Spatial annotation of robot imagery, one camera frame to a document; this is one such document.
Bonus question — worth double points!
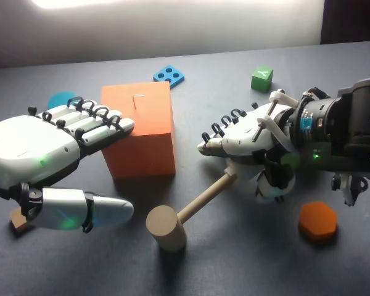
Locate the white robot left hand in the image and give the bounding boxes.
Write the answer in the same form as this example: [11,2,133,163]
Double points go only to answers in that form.
[0,96,135,234]

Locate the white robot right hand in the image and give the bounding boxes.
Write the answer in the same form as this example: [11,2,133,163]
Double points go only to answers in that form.
[197,103,297,204]

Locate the large orange cube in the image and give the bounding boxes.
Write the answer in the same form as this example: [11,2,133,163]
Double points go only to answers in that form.
[100,81,177,180]

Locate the wooden mallet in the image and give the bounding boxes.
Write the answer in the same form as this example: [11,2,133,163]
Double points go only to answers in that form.
[146,172,237,252]

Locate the small green letter cube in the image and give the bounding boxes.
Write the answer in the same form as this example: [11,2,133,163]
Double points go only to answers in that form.
[250,65,274,93]

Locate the blue round disc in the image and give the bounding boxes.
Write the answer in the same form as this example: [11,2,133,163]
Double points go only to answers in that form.
[47,89,77,109]

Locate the small wooden rectangular block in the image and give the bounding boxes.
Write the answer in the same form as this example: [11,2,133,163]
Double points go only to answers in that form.
[9,207,35,237]

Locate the blue square four-hole block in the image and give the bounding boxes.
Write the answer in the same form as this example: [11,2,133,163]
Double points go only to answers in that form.
[152,64,186,89]

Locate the orange hexagon block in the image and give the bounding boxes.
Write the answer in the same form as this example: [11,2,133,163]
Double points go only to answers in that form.
[297,200,339,243]

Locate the white backdrop panel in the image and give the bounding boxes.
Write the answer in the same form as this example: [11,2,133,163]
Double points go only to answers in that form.
[0,0,325,67]

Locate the grey table cloth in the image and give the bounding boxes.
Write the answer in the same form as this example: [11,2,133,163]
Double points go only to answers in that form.
[0,39,370,296]

